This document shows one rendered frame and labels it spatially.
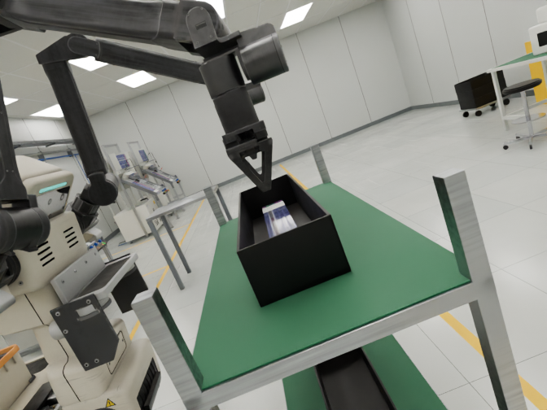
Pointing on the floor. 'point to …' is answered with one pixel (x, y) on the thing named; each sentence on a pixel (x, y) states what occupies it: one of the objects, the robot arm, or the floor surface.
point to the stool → (525, 112)
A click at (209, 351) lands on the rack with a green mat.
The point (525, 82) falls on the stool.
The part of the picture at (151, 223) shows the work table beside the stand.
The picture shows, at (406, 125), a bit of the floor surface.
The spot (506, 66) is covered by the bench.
